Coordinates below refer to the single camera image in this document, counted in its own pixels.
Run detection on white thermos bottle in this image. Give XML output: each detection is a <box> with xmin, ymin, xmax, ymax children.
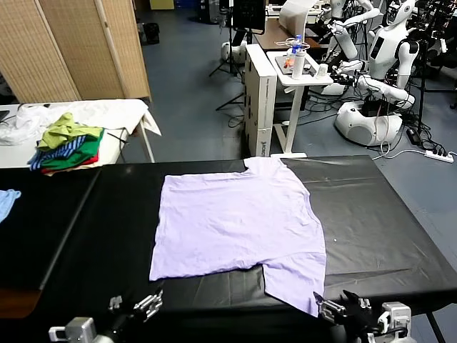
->
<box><xmin>291</xmin><ymin>49</ymin><xmax>307</xmax><ymax>79</ymax></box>

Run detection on white power cable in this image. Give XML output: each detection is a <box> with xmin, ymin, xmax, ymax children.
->
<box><xmin>373</xmin><ymin>148</ymin><xmax>428</xmax><ymax>161</ymax></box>

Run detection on green garment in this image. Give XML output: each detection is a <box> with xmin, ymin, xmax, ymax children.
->
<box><xmin>40</xmin><ymin>128</ymin><xmax>106</xmax><ymax>169</ymax></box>

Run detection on blue striped garment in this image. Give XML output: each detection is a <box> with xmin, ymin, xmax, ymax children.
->
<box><xmin>28</xmin><ymin>135</ymin><xmax>88</xmax><ymax>172</ymax></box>

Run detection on white power strip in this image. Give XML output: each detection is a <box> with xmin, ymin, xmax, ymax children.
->
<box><xmin>424</xmin><ymin>149</ymin><xmax>455</xmax><ymax>164</ymax></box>

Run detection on white humanoid robot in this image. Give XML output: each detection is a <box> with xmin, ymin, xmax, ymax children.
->
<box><xmin>321</xmin><ymin>0</ymin><xmax>381</xmax><ymax>61</ymax></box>
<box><xmin>330</xmin><ymin>0</ymin><xmax>422</xmax><ymax>111</ymax></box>

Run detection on white standing desk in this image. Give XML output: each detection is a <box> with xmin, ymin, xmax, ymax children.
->
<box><xmin>266</xmin><ymin>49</ymin><xmax>335</xmax><ymax>160</ymax></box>

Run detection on tall white cardboard box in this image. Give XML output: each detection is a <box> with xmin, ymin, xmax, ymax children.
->
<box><xmin>243</xmin><ymin>43</ymin><xmax>278</xmax><ymax>160</ymax></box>

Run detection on red garment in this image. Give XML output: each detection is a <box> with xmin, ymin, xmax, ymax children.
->
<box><xmin>41</xmin><ymin>149</ymin><xmax>100</xmax><ymax>175</ymax></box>

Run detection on white cloth-covered table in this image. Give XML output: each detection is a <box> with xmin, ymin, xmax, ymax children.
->
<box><xmin>0</xmin><ymin>99</ymin><xmax>162</xmax><ymax>169</ymax></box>

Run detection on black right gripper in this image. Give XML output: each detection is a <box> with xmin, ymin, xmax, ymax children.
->
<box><xmin>313</xmin><ymin>289</ymin><xmax>381</xmax><ymax>343</ymax></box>

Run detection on bamboo folding screen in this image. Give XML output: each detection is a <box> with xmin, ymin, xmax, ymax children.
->
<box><xmin>0</xmin><ymin>0</ymin><xmax>154</xmax><ymax>104</ymax></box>

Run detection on light blue garment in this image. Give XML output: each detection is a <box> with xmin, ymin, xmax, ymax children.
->
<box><xmin>0</xmin><ymin>189</ymin><xmax>22</xmax><ymax>224</ymax></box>

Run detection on black cable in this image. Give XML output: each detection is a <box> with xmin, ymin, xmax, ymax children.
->
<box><xmin>105</xmin><ymin>126</ymin><xmax>129</xmax><ymax>165</ymax></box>

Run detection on beige garment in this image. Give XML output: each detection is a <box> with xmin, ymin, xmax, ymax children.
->
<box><xmin>46</xmin><ymin>163</ymin><xmax>101</xmax><ymax>177</ymax></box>

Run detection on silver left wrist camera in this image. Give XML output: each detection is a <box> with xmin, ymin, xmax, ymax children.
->
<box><xmin>49</xmin><ymin>317</ymin><xmax>97</xmax><ymax>343</ymax></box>

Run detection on brown wooden desk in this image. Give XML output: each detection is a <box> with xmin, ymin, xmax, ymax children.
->
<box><xmin>253</xmin><ymin>17</ymin><xmax>329</xmax><ymax>51</ymax></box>

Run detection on lavender t-shirt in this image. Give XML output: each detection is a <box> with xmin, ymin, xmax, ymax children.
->
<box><xmin>149</xmin><ymin>156</ymin><xmax>326</xmax><ymax>317</ymax></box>

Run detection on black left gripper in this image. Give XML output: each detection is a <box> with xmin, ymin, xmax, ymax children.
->
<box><xmin>98</xmin><ymin>288</ymin><xmax>164</xmax><ymax>337</ymax></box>

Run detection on white curved plastic cover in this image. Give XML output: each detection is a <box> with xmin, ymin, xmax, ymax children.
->
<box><xmin>278</xmin><ymin>0</ymin><xmax>315</xmax><ymax>35</ymax></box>

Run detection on black tripod stand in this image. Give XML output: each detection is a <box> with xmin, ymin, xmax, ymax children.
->
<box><xmin>215</xmin><ymin>91</ymin><xmax>247</xmax><ymax>112</ymax></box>
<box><xmin>209</xmin><ymin>0</ymin><xmax>247</xmax><ymax>78</ymax></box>

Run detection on black monitor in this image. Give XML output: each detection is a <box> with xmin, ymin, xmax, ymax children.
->
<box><xmin>231</xmin><ymin>0</ymin><xmax>267</xmax><ymax>36</ymax></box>

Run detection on white plastic bag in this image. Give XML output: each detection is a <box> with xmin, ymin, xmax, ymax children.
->
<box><xmin>0</xmin><ymin>104</ymin><xmax>51</xmax><ymax>146</ymax></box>

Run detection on yellow-green shirt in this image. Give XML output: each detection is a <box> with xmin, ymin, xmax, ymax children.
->
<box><xmin>37</xmin><ymin>112</ymin><xmax>103</xmax><ymax>151</ymax></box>

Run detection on black pole stand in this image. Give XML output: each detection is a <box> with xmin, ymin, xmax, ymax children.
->
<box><xmin>410</xmin><ymin>35</ymin><xmax>435</xmax><ymax>133</ymax></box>

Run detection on black trash bin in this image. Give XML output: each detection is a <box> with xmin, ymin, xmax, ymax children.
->
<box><xmin>144</xmin><ymin>22</ymin><xmax>161</xmax><ymax>46</ymax></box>

